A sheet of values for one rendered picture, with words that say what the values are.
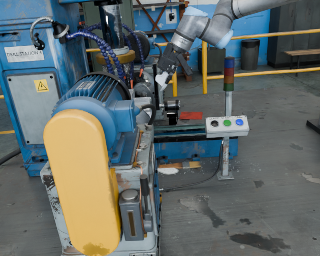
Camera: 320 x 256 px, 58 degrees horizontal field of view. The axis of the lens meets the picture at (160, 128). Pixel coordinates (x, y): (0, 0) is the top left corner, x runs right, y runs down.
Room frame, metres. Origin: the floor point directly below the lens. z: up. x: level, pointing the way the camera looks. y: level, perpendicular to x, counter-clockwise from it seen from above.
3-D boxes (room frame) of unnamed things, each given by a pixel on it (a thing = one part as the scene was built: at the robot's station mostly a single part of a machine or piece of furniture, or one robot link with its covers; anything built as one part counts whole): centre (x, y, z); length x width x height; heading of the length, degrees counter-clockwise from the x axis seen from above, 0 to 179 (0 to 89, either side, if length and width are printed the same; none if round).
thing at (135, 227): (0.60, 0.08, 1.07); 0.08 x 0.07 x 0.20; 87
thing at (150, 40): (1.98, 0.07, 1.16); 0.33 x 0.26 x 0.42; 177
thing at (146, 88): (1.68, 0.12, 1.04); 0.41 x 0.25 x 0.25; 177
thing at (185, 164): (1.19, -0.08, 0.80); 0.21 x 0.05 x 0.01; 88
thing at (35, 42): (1.12, 0.38, 1.46); 0.18 x 0.11 x 0.13; 87
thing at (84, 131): (0.71, 0.14, 1.16); 0.33 x 0.26 x 0.42; 177
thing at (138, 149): (0.75, 0.17, 0.99); 0.35 x 0.31 x 0.37; 177
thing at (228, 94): (1.61, -0.42, 1.01); 0.08 x 0.08 x 0.42; 87
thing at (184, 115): (1.82, -0.22, 0.80); 0.15 x 0.12 x 0.01; 77
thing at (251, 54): (6.19, -2.04, 0.30); 0.39 x 0.39 x 0.60
